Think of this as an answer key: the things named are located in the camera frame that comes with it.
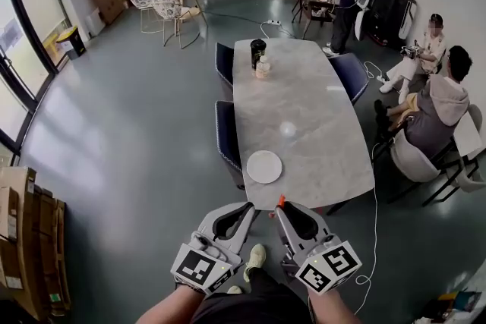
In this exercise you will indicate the orange shrimp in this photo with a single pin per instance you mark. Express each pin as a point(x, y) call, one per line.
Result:
point(281, 200)

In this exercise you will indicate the clear plastic bottle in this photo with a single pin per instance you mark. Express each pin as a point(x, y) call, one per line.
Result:
point(262, 69)

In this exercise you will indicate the pile of coloured papers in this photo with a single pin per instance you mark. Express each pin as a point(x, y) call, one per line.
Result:
point(455, 305)

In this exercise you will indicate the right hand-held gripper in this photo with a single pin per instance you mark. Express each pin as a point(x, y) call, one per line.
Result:
point(326, 265)

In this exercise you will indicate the dark blue chair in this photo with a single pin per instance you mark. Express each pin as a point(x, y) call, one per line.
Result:
point(228, 133)
point(225, 62)
point(351, 74)

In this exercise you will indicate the black bin with yellow lid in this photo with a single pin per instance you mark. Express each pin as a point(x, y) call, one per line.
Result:
point(72, 41)

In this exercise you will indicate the black equipment case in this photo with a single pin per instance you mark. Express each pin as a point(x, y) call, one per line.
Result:
point(389, 15)

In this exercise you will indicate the white chair with black legs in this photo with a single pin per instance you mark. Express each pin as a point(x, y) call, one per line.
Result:
point(412, 159)

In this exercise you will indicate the white round plate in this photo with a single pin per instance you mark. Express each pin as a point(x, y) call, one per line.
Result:
point(264, 167)

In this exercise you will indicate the stack of cardboard boxes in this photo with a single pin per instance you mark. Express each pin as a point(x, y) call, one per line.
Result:
point(23, 239)

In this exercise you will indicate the person's left forearm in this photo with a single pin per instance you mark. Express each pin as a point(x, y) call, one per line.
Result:
point(171, 305)

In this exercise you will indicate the person's black shorts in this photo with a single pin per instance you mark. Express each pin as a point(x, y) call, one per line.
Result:
point(254, 303)

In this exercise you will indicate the person's pale green shoe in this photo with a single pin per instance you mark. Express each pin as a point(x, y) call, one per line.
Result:
point(255, 260)
point(234, 290)

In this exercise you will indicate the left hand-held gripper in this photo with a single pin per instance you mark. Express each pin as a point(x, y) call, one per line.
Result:
point(201, 265)

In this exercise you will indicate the person's right forearm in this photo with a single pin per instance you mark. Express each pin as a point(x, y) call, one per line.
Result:
point(332, 309)

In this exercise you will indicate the white power strip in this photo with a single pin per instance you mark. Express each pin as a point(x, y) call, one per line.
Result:
point(274, 22)
point(382, 78)

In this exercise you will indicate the black tumbler cup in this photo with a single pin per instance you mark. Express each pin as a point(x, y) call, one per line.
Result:
point(257, 49)

